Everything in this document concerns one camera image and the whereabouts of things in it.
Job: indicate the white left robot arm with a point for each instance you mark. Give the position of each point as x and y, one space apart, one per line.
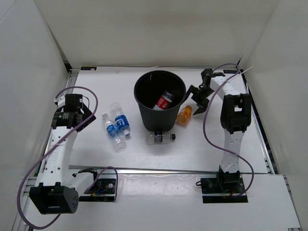
54 193

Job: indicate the black plastic waste bin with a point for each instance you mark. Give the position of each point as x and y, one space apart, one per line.
159 95

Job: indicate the blue label bottle white cap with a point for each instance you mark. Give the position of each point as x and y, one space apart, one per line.
120 119

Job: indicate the black label Pepsi bottle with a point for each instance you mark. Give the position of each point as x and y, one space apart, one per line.
159 137

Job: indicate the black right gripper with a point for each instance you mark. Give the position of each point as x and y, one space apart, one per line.
202 104

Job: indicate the orange juice bottle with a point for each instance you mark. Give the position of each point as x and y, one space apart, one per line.
184 115

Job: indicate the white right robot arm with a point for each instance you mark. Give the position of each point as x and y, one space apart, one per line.
235 118

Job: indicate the aluminium front rail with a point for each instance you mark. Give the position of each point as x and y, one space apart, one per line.
135 170

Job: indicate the small blue label water bottle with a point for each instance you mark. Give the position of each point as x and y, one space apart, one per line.
117 139

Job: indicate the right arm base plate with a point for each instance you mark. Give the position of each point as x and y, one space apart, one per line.
217 189

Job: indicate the red label water bottle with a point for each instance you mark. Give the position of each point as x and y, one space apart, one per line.
164 101

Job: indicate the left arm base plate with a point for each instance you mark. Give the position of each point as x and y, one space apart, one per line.
102 189

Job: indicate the aluminium left frame rail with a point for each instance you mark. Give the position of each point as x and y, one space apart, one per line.
72 78

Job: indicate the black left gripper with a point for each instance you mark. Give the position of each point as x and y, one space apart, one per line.
86 111

